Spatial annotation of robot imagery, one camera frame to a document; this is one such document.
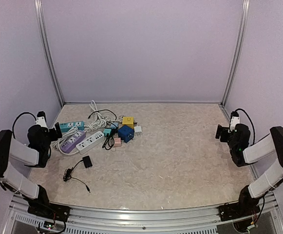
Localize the white power strip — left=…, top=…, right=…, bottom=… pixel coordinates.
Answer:
left=76, top=131, right=105, bottom=155

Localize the pink plug adapter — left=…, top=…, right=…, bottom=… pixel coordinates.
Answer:
left=113, top=137, right=124, bottom=147

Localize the dark blue cube socket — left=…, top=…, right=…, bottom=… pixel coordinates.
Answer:
left=117, top=125, right=134, bottom=143

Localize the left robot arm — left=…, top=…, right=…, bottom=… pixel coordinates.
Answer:
left=0, top=123, right=71, bottom=222

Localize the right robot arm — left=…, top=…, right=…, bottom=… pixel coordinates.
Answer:
left=215, top=123, right=283, bottom=221

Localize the teal plug adapter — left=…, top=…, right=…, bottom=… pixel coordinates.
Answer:
left=103, top=128, right=112, bottom=137

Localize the light blue plug adapter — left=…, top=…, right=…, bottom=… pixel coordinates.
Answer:
left=110, top=122, right=118, bottom=130

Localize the white plug adapter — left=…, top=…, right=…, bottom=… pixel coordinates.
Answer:
left=134, top=126, right=143, bottom=137

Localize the teal power strip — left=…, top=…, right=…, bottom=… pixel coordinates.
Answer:
left=59, top=121, right=84, bottom=133

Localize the purple power strip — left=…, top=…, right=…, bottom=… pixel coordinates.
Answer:
left=60, top=130, right=86, bottom=154

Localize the yellow cube socket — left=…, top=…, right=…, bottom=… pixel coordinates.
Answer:
left=122, top=116, right=134, bottom=129

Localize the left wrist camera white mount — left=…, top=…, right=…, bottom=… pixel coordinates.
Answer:
left=36, top=111, right=48, bottom=129

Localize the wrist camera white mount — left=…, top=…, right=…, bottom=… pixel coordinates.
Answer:
left=229, top=111, right=240, bottom=132
left=36, top=111, right=48, bottom=129

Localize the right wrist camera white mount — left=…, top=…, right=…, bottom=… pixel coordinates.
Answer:
left=229, top=111, right=240, bottom=132

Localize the black power adapter with cable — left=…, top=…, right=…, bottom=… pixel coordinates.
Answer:
left=63, top=156, right=93, bottom=193

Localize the black USB cable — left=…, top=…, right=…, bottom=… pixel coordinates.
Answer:
left=102, top=121, right=118, bottom=151

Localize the aluminium front rail frame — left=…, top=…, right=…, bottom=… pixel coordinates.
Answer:
left=1, top=193, right=283, bottom=234

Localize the left aluminium corner post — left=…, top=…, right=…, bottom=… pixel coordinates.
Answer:
left=34, top=0, right=65, bottom=108

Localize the aluminium corner post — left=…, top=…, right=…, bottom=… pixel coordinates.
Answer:
left=34, top=0, right=65, bottom=108
left=221, top=0, right=250, bottom=108

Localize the right aluminium corner post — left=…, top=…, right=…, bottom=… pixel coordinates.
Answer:
left=221, top=0, right=250, bottom=108

